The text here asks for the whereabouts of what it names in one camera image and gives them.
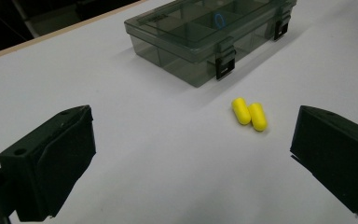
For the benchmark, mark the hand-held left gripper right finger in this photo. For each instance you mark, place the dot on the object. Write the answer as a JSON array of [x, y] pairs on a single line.
[[335, 152]]

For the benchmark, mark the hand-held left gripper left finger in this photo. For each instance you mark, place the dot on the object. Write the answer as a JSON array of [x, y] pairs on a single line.
[[52, 161]]

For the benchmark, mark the yellow foam earplug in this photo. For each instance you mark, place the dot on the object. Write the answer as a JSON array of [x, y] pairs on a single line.
[[241, 111], [258, 117]]

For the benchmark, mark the grey transparent compartment box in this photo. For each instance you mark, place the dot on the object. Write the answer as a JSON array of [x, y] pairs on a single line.
[[180, 37]]

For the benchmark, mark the white table mat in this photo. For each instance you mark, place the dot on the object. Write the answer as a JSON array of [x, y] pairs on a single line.
[[136, 124]]

